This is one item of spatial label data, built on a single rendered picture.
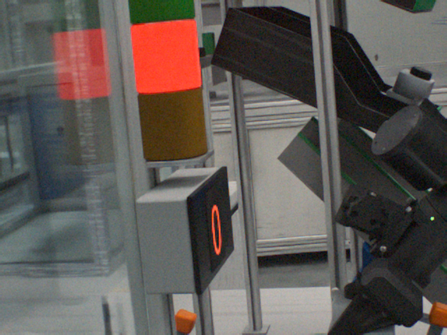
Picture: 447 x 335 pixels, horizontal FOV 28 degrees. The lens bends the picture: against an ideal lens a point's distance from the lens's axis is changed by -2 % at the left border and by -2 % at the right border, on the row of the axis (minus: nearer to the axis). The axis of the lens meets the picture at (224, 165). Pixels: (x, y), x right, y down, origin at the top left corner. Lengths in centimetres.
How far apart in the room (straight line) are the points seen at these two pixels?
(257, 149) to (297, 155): 374
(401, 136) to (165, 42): 25
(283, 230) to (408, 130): 414
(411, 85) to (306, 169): 21
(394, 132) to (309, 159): 30
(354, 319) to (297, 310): 72
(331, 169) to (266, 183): 381
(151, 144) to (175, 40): 8
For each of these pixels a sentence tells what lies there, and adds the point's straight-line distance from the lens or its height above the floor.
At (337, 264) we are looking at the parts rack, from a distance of 108.
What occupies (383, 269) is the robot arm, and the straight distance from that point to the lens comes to 78.
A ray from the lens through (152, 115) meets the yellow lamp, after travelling 66.
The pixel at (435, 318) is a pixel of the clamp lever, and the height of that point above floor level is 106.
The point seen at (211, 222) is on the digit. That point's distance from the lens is 67.
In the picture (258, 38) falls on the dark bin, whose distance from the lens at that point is 109.
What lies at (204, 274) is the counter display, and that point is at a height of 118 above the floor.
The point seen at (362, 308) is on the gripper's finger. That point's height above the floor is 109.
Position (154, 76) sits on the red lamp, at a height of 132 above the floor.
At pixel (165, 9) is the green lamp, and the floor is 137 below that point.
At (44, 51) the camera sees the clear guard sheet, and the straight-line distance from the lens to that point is 54.
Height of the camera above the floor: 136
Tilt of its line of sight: 9 degrees down
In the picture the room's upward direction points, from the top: 5 degrees counter-clockwise
